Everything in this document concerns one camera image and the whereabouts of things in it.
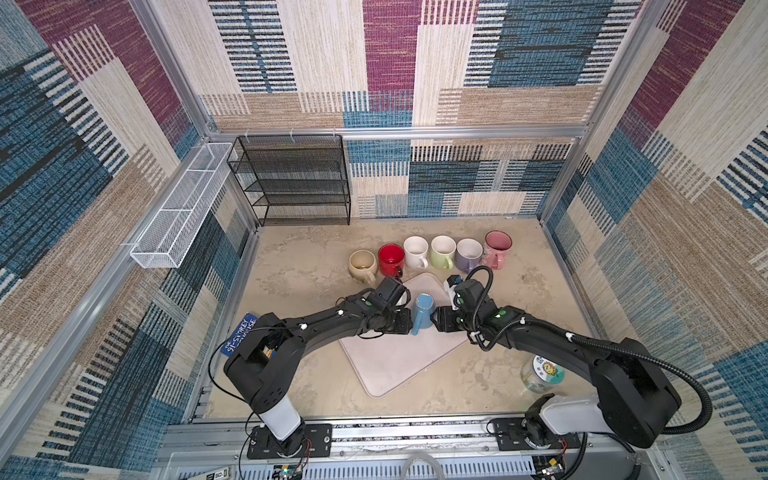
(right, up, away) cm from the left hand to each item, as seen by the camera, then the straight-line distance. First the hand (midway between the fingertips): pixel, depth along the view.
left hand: (412, 322), depth 86 cm
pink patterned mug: (+31, +22, +18) cm, 42 cm away
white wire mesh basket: (-58, +26, -13) cm, 65 cm away
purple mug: (+21, +19, +19) cm, 34 cm away
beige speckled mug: (-16, +15, +17) cm, 27 cm away
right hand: (+8, 0, +1) cm, 8 cm away
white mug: (+2, +20, +13) cm, 24 cm away
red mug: (-6, +17, +19) cm, 26 cm away
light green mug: (+11, +20, +16) cm, 28 cm away
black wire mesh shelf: (-41, +46, +22) cm, 65 cm away
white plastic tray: (-8, -11, 0) cm, 14 cm away
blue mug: (+3, +3, -1) cm, 4 cm away
